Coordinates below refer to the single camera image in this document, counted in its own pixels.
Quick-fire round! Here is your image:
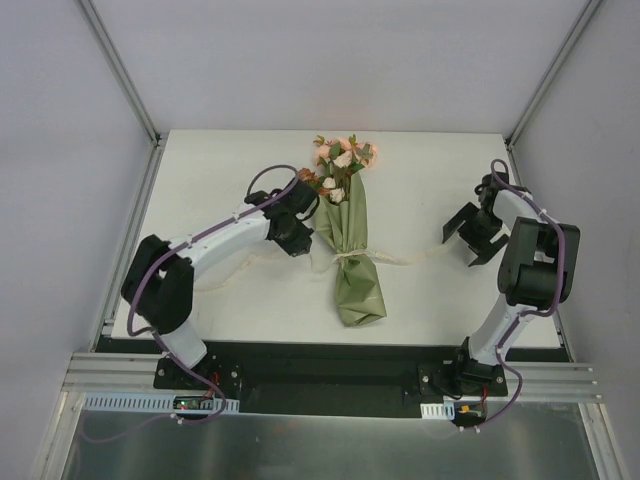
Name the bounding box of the right aluminium frame post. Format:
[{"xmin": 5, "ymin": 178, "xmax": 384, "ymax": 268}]
[{"xmin": 505, "ymin": 0, "xmax": 605, "ymax": 152}]

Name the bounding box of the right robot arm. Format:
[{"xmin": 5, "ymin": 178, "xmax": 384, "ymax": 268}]
[{"xmin": 431, "ymin": 172, "xmax": 581, "ymax": 399}]

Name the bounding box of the green and orange wrapping paper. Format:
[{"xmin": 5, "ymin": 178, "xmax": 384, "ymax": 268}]
[{"xmin": 313, "ymin": 174, "xmax": 387, "ymax": 327}]

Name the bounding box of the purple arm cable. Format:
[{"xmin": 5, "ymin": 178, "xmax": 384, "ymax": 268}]
[
  {"xmin": 429, "ymin": 158, "xmax": 569, "ymax": 434},
  {"xmin": 79, "ymin": 163, "xmax": 304, "ymax": 428}
]

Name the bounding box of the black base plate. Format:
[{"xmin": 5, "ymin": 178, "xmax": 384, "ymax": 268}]
[{"xmin": 153, "ymin": 341, "xmax": 508, "ymax": 418}]

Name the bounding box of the left aluminium frame post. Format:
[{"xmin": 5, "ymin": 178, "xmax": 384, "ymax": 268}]
[{"xmin": 75, "ymin": 0, "xmax": 162, "ymax": 146}]

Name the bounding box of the pink rose flower branch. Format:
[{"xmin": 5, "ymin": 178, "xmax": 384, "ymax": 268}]
[{"xmin": 313, "ymin": 134, "xmax": 379, "ymax": 174}]

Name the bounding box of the left white cable duct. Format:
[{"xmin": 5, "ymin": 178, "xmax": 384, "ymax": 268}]
[{"xmin": 83, "ymin": 392, "xmax": 240, "ymax": 415}]

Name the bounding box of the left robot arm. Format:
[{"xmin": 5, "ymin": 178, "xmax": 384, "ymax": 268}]
[{"xmin": 120, "ymin": 181, "xmax": 319, "ymax": 389}]

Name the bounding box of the cream ribbon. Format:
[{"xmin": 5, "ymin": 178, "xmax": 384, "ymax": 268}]
[{"xmin": 194, "ymin": 241, "xmax": 457, "ymax": 295}]

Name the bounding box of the brown rose flower branch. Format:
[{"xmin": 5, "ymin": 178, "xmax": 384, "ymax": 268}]
[{"xmin": 297, "ymin": 168, "xmax": 321, "ymax": 190}]

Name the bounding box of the aluminium frame post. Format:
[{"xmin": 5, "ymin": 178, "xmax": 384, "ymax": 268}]
[
  {"xmin": 75, "ymin": 0, "xmax": 162, "ymax": 146},
  {"xmin": 505, "ymin": 0, "xmax": 605, "ymax": 152}
]

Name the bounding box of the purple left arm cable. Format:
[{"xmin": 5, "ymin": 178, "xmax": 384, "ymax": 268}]
[{"xmin": 79, "ymin": 163, "xmax": 304, "ymax": 428}]

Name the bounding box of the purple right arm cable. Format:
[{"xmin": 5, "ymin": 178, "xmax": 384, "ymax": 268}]
[{"xmin": 429, "ymin": 158, "xmax": 569, "ymax": 434}]

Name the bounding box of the white cable duct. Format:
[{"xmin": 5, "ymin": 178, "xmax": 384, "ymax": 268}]
[
  {"xmin": 419, "ymin": 401, "xmax": 486, "ymax": 421},
  {"xmin": 83, "ymin": 392, "xmax": 240, "ymax": 415}
]

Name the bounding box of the aluminium front rail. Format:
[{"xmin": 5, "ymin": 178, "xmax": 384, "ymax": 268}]
[{"xmin": 62, "ymin": 352, "xmax": 604, "ymax": 403}]

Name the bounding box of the cream rose flower branch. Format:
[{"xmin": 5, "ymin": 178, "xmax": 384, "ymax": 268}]
[{"xmin": 321, "ymin": 151, "xmax": 355, "ymax": 205}]

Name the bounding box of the right white cable duct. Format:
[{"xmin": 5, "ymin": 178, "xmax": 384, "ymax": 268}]
[{"xmin": 419, "ymin": 401, "xmax": 486, "ymax": 421}]

